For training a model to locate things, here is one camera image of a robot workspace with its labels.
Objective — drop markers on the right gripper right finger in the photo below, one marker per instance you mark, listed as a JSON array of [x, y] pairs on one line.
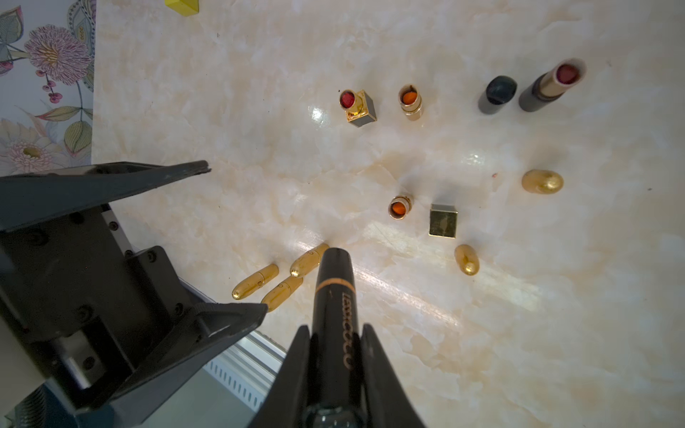
[[387, 403]]

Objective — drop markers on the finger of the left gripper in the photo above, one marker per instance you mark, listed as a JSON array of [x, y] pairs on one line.
[[29, 199], [133, 393]]

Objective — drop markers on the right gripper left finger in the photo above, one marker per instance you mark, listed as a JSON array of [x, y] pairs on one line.
[[285, 404]]

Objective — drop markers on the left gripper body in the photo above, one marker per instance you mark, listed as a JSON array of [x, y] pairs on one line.
[[73, 288]]

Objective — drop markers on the black lipstick front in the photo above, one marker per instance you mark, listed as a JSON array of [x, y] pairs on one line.
[[334, 397]]

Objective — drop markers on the gold bullet lipstick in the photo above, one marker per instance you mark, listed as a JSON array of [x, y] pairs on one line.
[[255, 282], [400, 207], [278, 295], [308, 261], [411, 102]]

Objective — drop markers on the square gold lipstick cap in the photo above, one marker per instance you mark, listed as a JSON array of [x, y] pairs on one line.
[[443, 221]]

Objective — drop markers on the square gold lipstick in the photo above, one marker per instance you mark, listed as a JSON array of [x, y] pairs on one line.
[[358, 107]]

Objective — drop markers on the gold bullet lipstick cap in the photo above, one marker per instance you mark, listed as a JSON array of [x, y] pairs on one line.
[[539, 181]]

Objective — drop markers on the black lipstick tube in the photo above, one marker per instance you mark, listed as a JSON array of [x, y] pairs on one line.
[[549, 87]]

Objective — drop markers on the yellow cube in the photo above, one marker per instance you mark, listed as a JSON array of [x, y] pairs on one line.
[[183, 7]]

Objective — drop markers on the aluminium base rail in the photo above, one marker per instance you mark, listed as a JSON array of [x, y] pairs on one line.
[[248, 368]]

